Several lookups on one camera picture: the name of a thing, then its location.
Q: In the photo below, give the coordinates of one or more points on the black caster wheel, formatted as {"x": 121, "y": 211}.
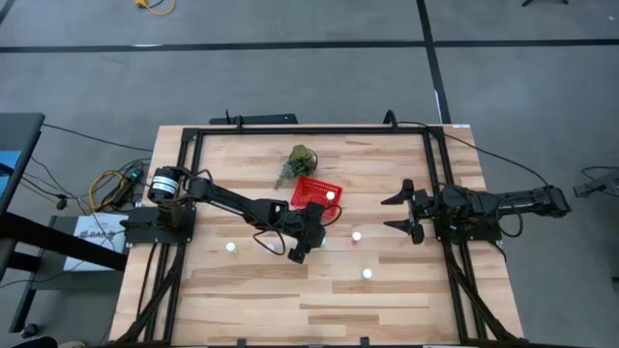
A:
{"x": 30, "y": 330}

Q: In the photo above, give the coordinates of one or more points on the small green potted plant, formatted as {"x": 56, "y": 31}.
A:
{"x": 300, "y": 162}

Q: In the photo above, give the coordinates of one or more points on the blue panel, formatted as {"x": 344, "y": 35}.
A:
{"x": 8, "y": 162}

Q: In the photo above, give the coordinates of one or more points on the black aluminium table frame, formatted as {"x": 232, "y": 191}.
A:
{"x": 314, "y": 130}

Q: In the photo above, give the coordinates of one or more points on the teal pill bottle white cap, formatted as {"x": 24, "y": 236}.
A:
{"x": 367, "y": 274}

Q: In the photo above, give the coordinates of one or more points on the grey equipment stand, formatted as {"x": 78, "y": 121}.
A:
{"x": 602, "y": 183}

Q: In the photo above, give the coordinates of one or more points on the black desk top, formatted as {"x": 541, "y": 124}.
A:
{"x": 19, "y": 130}

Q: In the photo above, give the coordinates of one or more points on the small black plug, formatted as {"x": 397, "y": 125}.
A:
{"x": 61, "y": 203}

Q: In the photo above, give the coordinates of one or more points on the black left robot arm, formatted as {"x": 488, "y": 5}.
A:
{"x": 232, "y": 198}

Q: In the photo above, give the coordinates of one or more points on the black desk leg beam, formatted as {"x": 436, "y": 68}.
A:
{"x": 48, "y": 239}

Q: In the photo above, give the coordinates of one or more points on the flat black electronics box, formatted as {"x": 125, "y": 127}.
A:
{"x": 261, "y": 119}

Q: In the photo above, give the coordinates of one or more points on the black stand foot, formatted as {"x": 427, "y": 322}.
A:
{"x": 527, "y": 2}

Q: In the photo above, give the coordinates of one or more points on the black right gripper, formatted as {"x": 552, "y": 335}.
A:
{"x": 424, "y": 210}

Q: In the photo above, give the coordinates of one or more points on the red plastic basket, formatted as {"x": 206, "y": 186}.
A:
{"x": 309, "y": 193}

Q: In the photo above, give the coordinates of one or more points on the pink pill bottle white cap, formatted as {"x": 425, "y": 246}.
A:
{"x": 356, "y": 236}

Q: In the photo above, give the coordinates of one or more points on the grey side cart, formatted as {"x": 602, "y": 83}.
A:
{"x": 53, "y": 282}

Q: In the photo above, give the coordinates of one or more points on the white printed paper sheet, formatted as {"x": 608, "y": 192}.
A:
{"x": 92, "y": 251}

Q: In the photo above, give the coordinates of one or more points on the black power brick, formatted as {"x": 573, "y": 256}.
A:
{"x": 126, "y": 188}

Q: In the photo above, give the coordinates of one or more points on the black table clamp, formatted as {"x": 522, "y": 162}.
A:
{"x": 241, "y": 343}
{"x": 364, "y": 342}

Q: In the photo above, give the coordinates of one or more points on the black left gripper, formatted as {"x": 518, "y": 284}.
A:
{"x": 307, "y": 232}

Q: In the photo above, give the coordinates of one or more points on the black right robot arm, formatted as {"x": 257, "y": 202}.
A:
{"x": 522, "y": 200}

